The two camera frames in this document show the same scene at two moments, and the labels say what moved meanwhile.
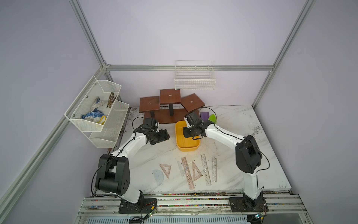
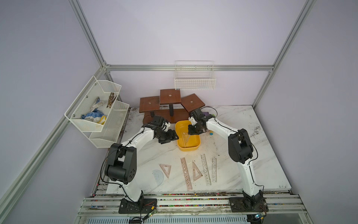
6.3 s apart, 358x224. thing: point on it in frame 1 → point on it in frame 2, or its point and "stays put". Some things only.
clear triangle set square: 181,168 → 186,137
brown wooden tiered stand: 169,107 stays put
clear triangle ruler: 193,171 stays put
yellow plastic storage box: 184,144 stays put
